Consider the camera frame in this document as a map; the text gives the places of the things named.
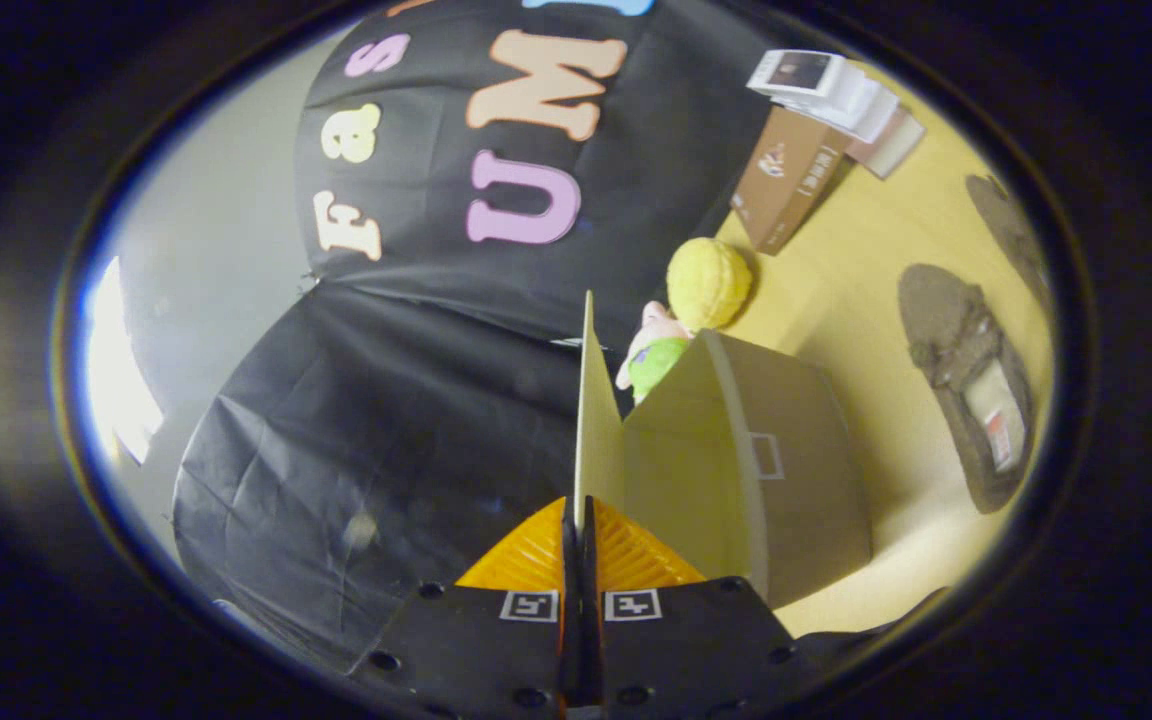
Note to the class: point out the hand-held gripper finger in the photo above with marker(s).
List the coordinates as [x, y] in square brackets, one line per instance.
[591, 600]
[570, 560]

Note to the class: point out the beige cardboard storage box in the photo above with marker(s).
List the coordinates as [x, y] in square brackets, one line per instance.
[796, 470]

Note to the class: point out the brown fuzzy slipper shoe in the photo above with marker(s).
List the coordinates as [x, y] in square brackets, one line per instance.
[1011, 230]
[946, 330]

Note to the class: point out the green and pink plush toy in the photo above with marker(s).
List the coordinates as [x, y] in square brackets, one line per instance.
[654, 355]

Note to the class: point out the yellow plush ball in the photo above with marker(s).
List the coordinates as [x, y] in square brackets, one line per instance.
[708, 283]

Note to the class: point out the pale pink book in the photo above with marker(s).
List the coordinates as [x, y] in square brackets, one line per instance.
[896, 145]

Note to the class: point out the black backdrop cloth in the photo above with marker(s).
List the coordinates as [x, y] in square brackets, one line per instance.
[386, 420]

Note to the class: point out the brown flat book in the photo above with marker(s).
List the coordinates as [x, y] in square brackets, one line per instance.
[786, 180]

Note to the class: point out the plain white book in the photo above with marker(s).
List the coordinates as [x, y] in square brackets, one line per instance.
[871, 105]

